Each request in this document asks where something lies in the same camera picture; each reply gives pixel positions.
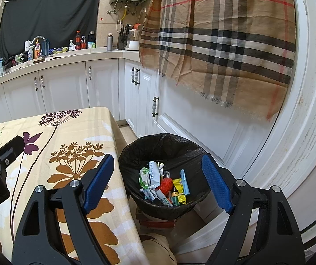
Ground white door frame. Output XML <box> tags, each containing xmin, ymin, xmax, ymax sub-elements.
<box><xmin>241</xmin><ymin>0</ymin><xmax>316</xmax><ymax>243</ymax></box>

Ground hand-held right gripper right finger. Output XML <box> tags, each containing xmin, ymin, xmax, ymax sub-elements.
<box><xmin>201</xmin><ymin>153</ymin><xmax>306</xmax><ymax>265</ymax></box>

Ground chrome faucet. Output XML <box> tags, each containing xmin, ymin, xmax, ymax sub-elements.
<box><xmin>32</xmin><ymin>36</ymin><xmax>48</xmax><ymax>57</ymax></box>

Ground beige plaid cloth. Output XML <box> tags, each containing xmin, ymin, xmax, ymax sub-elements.
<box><xmin>139</xmin><ymin>0</ymin><xmax>297</xmax><ymax>122</ymax></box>

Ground floral beige tablecloth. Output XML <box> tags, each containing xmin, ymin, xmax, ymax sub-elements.
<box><xmin>0</xmin><ymin>106</ymin><xmax>150</xmax><ymax>265</ymax></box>

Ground red plastic bag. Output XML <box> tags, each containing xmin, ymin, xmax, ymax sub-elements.
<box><xmin>159</xmin><ymin>178</ymin><xmax>173</xmax><ymax>196</ymax></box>

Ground black curtain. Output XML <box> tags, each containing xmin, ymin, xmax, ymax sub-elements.
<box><xmin>0</xmin><ymin>0</ymin><xmax>104</xmax><ymax>61</ymax></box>

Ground white and green packet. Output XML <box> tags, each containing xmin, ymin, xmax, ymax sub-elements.
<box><xmin>138</xmin><ymin>167</ymin><xmax>151</xmax><ymax>188</ymax></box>

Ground white dish soap bottle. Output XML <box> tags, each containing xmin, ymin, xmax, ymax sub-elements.
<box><xmin>24</xmin><ymin>41</ymin><xmax>34</xmax><ymax>61</ymax></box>

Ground yellow gas hose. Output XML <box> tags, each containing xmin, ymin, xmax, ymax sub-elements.
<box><xmin>116</xmin><ymin>6</ymin><xmax>128</xmax><ymax>32</ymax></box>

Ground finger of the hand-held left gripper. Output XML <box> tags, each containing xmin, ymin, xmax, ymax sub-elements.
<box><xmin>0</xmin><ymin>135</ymin><xmax>26</xmax><ymax>172</ymax></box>

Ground black knife block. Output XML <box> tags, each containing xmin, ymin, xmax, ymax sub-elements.
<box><xmin>117</xmin><ymin>25</ymin><xmax>129</xmax><ymax>51</ymax></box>

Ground beige kitchen countertop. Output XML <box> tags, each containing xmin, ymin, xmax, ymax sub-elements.
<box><xmin>0</xmin><ymin>47</ymin><xmax>140</xmax><ymax>94</ymax></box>

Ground white kitchen base cabinets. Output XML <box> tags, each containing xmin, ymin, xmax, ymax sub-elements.
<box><xmin>0</xmin><ymin>58</ymin><xmax>272</xmax><ymax>188</ymax></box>

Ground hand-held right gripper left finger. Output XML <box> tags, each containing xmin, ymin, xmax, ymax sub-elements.
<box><xmin>11</xmin><ymin>153</ymin><xmax>120</xmax><ymax>265</ymax></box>

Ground white printed plastic packet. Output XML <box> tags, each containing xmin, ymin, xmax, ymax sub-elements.
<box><xmin>148</xmin><ymin>161</ymin><xmax>161</xmax><ymax>187</ymax></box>

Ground white tube with green cap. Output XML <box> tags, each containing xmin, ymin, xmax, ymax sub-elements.
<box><xmin>145</xmin><ymin>188</ymin><xmax>173</xmax><ymax>207</ymax></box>

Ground light blue tube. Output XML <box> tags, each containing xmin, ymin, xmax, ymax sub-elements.
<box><xmin>180</xmin><ymin>169</ymin><xmax>191</xmax><ymax>196</ymax></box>

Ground trash bin with black bag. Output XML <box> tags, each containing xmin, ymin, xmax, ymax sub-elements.
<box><xmin>118</xmin><ymin>133</ymin><xmax>211</xmax><ymax>221</ymax></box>

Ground yellow wrapper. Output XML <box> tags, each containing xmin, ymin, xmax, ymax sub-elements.
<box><xmin>172</xmin><ymin>178</ymin><xmax>187</xmax><ymax>203</ymax></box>

